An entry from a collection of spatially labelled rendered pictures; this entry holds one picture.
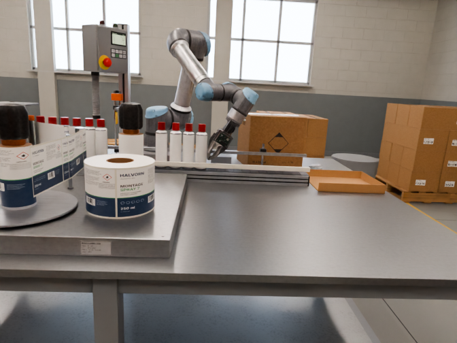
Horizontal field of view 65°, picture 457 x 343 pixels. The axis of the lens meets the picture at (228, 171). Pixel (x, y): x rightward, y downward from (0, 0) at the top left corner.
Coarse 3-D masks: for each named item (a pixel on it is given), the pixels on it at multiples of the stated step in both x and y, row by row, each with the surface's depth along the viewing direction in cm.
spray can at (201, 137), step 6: (204, 126) 158; (198, 132) 159; (204, 132) 159; (198, 138) 158; (204, 138) 158; (198, 144) 159; (204, 144) 159; (198, 150) 159; (204, 150) 159; (198, 156) 160; (204, 156) 160; (198, 162) 160; (204, 162) 161; (198, 168) 161; (204, 168) 162
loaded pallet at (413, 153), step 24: (408, 120) 433; (432, 120) 407; (456, 120) 410; (384, 144) 486; (408, 144) 430; (432, 144) 414; (456, 144) 416; (384, 168) 485; (408, 168) 429; (432, 168) 422; (456, 168) 423; (408, 192) 427; (432, 192) 432; (456, 192) 432
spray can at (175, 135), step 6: (174, 126) 157; (174, 132) 157; (180, 132) 159; (174, 138) 157; (180, 138) 159; (174, 144) 158; (180, 144) 159; (174, 150) 158; (180, 150) 160; (174, 156) 159; (180, 156) 161; (174, 168) 160
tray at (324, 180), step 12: (312, 180) 172; (324, 180) 173; (336, 180) 174; (348, 180) 176; (360, 180) 177; (372, 180) 169; (348, 192) 156; (360, 192) 157; (372, 192) 157; (384, 192) 157
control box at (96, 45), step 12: (84, 24) 150; (96, 24) 147; (84, 36) 151; (96, 36) 148; (108, 36) 152; (84, 48) 153; (96, 48) 149; (108, 48) 153; (120, 48) 158; (84, 60) 154; (96, 60) 150; (120, 60) 159; (108, 72) 156; (120, 72) 161
